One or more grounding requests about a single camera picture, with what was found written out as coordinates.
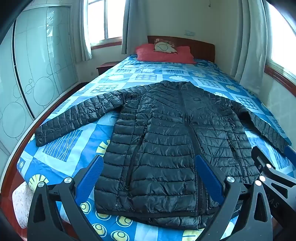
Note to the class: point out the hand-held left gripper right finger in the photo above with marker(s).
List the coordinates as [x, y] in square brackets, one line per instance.
[208, 178]

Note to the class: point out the wooden bed frame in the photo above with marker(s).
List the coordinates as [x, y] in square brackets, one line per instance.
[9, 185]

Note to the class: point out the window with wooden sill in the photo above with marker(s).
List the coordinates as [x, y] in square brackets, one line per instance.
[113, 18]

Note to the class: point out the wooden nightstand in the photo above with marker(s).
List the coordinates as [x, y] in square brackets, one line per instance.
[104, 67]

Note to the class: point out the long grey curtain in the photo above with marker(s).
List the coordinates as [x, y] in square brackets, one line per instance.
[252, 46]

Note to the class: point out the white curtain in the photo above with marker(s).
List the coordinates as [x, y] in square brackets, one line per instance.
[83, 34]

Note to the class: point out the white patterned mattress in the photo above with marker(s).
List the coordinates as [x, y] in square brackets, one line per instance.
[20, 204]

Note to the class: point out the red pillow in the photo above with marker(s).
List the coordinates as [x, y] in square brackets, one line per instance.
[161, 56]

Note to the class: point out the white wall socket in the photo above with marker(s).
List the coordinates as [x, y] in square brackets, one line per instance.
[189, 33]

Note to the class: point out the printed cushion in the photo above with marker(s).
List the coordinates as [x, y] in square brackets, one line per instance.
[164, 46]

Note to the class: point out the wooden headboard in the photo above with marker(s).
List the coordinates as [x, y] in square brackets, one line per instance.
[201, 49]

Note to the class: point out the large window with wooden frame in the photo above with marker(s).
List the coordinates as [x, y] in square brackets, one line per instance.
[282, 46]

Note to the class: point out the frosted glass wardrobe doors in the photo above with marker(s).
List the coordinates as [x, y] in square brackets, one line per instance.
[34, 69]

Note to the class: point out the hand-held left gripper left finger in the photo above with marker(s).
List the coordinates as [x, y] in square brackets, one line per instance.
[91, 178]

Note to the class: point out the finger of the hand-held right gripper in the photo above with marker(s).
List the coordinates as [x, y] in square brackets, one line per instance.
[290, 153]
[256, 155]

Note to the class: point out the blue patterned bed sheet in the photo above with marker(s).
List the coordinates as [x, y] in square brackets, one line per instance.
[69, 146]

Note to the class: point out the black quilted puffer jacket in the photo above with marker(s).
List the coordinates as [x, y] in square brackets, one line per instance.
[161, 139]

